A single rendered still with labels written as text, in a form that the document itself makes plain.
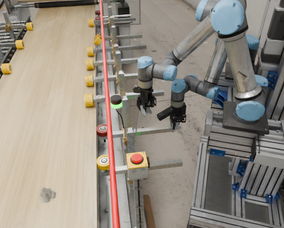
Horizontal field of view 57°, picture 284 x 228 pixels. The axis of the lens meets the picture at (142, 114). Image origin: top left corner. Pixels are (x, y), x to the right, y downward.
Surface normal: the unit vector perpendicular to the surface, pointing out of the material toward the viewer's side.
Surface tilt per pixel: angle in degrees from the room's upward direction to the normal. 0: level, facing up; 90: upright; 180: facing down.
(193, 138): 0
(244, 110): 97
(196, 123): 0
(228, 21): 83
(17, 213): 0
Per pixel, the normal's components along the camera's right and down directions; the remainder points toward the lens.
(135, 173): 0.14, 0.61
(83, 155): -0.02, -0.78
